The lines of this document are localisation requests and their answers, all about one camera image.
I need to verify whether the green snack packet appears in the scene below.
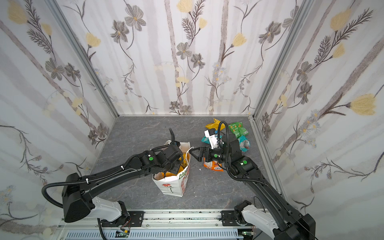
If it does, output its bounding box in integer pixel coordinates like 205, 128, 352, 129
229, 122, 249, 139

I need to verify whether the teal snack packet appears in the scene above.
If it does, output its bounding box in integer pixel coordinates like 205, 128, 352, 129
238, 136, 251, 153
201, 137, 210, 144

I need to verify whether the orange snack packet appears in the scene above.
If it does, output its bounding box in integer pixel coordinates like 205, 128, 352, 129
203, 160, 224, 172

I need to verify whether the white printed paper bag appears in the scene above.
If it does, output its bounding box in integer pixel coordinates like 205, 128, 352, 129
152, 142, 193, 197

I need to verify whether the white slotted cable duct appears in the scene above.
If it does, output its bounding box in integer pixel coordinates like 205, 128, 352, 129
64, 229, 241, 240

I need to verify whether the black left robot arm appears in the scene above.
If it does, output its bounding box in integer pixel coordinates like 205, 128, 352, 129
62, 142, 183, 227

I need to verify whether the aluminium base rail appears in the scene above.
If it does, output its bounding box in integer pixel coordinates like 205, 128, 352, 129
57, 209, 252, 231

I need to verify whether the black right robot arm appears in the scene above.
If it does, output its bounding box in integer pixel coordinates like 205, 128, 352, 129
190, 138, 316, 240

